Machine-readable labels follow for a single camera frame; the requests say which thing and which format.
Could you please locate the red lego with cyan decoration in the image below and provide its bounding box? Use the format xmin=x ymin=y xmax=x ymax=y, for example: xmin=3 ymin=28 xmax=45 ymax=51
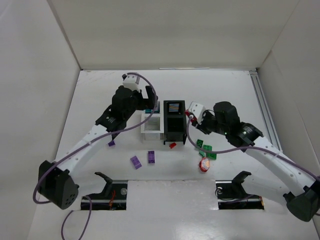
xmin=189 ymin=115 xmax=197 ymax=123

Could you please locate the cyan long lego brick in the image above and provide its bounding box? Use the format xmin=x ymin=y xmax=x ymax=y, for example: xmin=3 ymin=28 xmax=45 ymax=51
xmin=144 ymin=109 xmax=157 ymax=114

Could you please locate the black two-bin container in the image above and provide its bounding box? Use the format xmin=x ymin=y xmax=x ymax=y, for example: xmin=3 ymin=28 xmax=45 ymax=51
xmin=163 ymin=100 xmax=187 ymax=145

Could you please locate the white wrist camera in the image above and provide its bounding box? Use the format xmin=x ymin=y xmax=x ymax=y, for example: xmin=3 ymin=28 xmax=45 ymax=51
xmin=185 ymin=101 xmax=206 ymax=124
xmin=122 ymin=73 xmax=140 ymax=92

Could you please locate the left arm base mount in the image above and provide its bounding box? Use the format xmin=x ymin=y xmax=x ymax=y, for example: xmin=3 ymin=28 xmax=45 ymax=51
xmin=78 ymin=172 xmax=128 ymax=211

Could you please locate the red flower lego piece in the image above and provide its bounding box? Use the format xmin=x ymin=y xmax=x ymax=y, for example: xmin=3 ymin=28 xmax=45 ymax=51
xmin=199 ymin=157 xmax=210 ymax=173

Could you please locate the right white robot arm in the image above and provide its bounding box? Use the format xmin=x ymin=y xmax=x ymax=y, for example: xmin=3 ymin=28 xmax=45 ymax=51
xmin=187 ymin=101 xmax=320 ymax=222

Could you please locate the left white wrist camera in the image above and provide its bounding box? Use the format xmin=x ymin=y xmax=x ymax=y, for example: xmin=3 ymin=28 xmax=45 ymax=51
xmin=122 ymin=73 xmax=140 ymax=92

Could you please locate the green lego brick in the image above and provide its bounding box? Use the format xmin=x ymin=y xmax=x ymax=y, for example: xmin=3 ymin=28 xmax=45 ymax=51
xmin=206 ymin=152 xmax=217 ymax=160
xmin=202 ymin=144 xmax=212 ymax=152

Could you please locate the small purple lego brick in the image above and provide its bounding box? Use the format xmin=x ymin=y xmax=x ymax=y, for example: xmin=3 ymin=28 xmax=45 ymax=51
xmin=107 ymin=140 xmax=115 ymax=147

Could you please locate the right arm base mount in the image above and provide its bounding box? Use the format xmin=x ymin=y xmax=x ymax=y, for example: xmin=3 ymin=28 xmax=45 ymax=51
xmin=214 ymin=171 xmax=265 ymax=210

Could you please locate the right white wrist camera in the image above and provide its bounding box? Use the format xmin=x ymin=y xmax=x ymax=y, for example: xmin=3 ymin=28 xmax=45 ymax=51
xmin=185 ymin=101 xmax=206 ymax=124

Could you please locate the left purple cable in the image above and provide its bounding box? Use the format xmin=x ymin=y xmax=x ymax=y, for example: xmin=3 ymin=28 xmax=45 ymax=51
xmin=32 ymin=72 xmax=159 ymax=240

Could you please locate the purple lego brick upside-down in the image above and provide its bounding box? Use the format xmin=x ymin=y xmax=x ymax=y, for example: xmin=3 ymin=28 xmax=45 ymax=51
xmin=147 ymin=150 xmax=156 ymax=164

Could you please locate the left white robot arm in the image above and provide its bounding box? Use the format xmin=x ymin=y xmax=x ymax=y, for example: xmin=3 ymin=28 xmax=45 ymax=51
xmin=32 ymin=84 xmax=158 ymax=210

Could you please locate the aluminium rail right side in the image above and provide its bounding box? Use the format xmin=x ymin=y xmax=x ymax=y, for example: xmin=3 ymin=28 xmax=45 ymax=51
xmin=249 ymin=70 xmax=283 ymax=152

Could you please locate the white two-bin container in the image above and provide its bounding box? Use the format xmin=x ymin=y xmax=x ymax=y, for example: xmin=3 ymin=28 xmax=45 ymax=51
xmin=140 ymin=101 xmax=164 ymax=142

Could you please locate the dark green square lego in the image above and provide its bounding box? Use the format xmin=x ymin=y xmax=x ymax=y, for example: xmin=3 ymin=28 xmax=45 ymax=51
xmin=195 ymin=139 xmax=204 ymax=151

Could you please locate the small red lego brick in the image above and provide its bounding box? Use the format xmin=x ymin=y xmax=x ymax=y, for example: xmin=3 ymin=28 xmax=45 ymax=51
xmin=169 ymin=142 xmax=177 ymax=149

